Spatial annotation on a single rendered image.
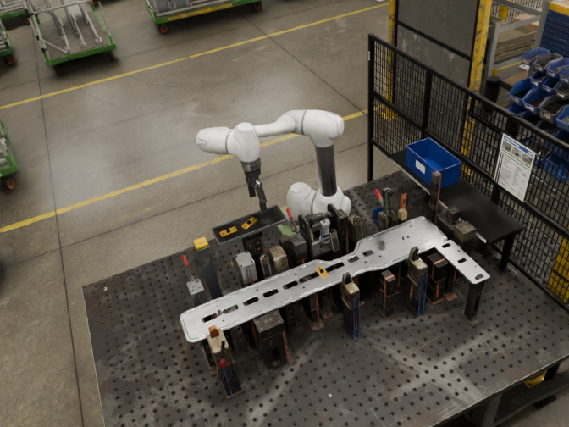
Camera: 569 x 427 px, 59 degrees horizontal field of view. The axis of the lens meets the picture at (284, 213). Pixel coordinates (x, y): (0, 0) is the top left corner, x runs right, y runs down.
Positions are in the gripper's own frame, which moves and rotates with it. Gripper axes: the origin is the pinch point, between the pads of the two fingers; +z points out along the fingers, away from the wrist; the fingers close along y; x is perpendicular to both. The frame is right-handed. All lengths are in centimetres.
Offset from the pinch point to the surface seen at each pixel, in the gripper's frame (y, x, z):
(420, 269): 51, 57, 31
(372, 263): 34, 42, 35
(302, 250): 9.8, 15.8, 31.6
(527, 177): 47, 119, 5
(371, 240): 19, 51, 35
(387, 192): 12, 64, 14
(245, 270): 12.8, -16.2, 26.1
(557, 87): -38, 239, 30
